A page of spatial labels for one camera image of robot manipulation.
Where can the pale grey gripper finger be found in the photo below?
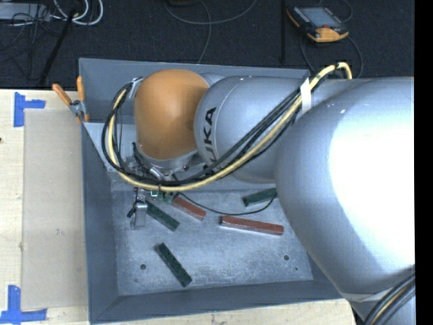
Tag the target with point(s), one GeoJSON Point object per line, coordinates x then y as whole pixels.
{"type": "Point", "coordinates": [139, 215]}

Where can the dark green flat block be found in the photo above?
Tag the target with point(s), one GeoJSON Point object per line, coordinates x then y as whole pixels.
{"type": "Point", "coordinates": [174, 265]}
{"type": "Point", "coordinates": [163, 216]}
{"type": "Point", "coordinates": [258, 197]}

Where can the red-brown flat block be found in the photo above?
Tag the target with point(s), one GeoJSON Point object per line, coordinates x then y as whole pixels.
{"type": "Point", "coordinates": [189, 208]}
{"type": "Point", "coordinates": [252, 225]}

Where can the pale flat board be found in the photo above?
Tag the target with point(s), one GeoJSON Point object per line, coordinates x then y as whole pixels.
{"type": "Point", "coordinates": [50, 198]}

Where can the grey metal bin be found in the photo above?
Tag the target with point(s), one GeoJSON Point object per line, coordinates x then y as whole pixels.
{"type": "Point", "coordinates": [220, 259]}

